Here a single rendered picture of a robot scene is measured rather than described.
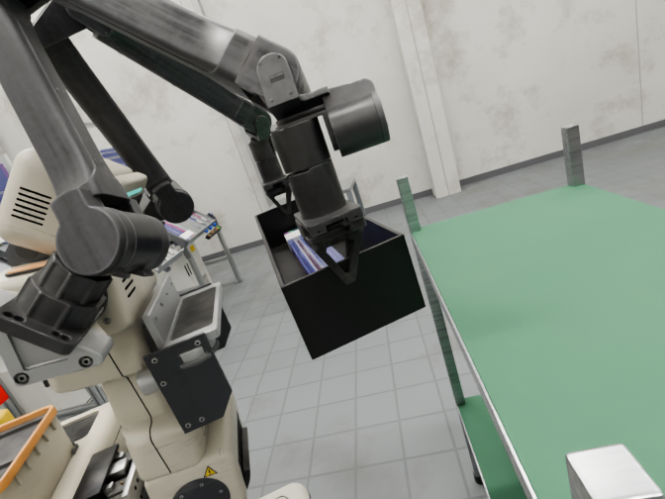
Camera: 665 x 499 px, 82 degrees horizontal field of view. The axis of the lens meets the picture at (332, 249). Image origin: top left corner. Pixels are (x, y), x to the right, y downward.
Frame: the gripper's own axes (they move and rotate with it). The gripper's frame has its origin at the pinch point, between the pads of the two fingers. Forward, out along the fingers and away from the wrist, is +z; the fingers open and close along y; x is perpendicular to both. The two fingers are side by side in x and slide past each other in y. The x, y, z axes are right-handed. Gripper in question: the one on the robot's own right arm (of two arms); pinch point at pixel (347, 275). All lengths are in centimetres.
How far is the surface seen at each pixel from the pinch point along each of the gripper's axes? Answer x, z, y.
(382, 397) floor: -14, 110, 108
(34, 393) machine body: 153, 61, 171
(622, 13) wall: -445, -19, 332
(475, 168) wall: -269, 96, 392
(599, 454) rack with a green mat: -3.3, 0.7, -32.7
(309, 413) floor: 21, 109, 120
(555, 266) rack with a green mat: -35.2, 16.1, 6.1
